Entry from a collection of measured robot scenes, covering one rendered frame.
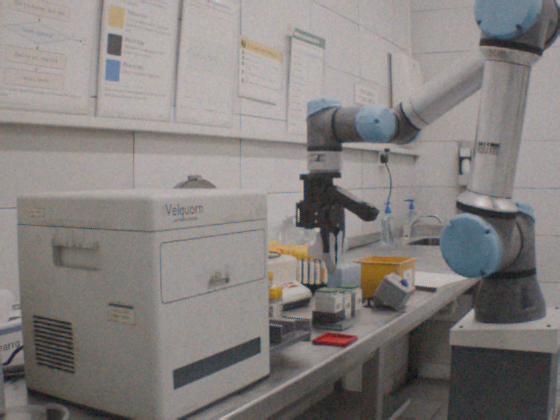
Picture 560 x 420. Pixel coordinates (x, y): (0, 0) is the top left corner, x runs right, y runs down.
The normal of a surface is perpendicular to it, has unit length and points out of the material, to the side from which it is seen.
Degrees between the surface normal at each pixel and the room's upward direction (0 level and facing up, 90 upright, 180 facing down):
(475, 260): 99
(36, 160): 90
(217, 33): 94
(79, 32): 94
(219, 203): 89
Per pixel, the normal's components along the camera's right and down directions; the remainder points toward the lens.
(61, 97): 0.88, 0.10
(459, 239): -0.68, 0.19
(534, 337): -0.49, 0.05
